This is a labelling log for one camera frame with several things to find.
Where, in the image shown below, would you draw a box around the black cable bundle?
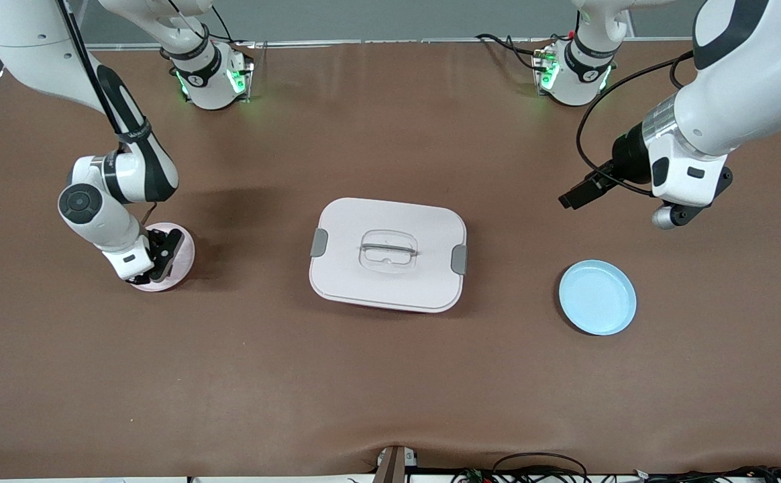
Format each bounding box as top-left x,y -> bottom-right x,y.
451,465 -> 781,483

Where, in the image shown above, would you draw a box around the light blue round plate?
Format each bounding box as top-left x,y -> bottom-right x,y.
558,260 -> 637,336

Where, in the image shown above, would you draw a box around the white lidded storage box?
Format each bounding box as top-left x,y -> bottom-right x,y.
309,197 -> 468,314

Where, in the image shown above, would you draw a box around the brown table mat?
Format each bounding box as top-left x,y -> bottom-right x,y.
0,39 -> 781,478

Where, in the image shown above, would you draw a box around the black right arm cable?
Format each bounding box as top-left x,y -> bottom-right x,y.
55,0 -> 158,225

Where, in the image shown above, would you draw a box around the black base power cable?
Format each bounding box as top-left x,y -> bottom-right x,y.
476,32 -> 552,71

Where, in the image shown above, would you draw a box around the pink round plate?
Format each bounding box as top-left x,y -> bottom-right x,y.
129,222 -> 196,292

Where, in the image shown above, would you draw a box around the black looped cable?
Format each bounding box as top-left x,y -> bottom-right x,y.
491,452 -> 590,481

